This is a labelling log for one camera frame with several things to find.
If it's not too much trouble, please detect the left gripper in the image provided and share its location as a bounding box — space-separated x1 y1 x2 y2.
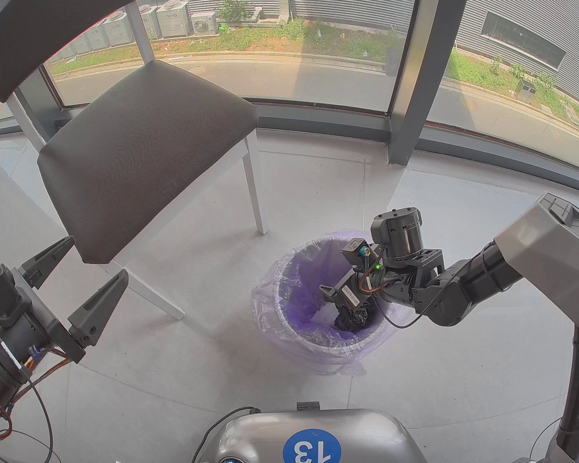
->
7 235 129 364

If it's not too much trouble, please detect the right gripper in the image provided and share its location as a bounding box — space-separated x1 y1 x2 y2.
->
319 267 392 316

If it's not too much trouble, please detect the black plastic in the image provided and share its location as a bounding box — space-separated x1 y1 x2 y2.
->
334 304 373 332

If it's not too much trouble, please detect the purple plastic bag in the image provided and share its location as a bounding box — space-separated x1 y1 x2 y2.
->
251 229 397 376

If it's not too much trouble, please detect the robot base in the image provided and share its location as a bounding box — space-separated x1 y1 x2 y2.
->
195 402 427 463

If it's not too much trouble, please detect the white trash bin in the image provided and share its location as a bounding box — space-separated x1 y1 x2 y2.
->
271 244 389 358

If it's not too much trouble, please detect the white chair with dark seat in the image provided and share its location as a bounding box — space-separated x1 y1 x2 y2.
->
0 0 270 321

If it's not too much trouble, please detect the window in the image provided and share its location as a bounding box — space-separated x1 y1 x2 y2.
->
0 0 579 196

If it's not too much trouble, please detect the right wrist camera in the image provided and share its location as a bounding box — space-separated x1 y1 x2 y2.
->
341 238 378 273

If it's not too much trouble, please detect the black cable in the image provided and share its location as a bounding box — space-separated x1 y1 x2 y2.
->
191 406 262 463
376 299 432 330
535 417 564 463

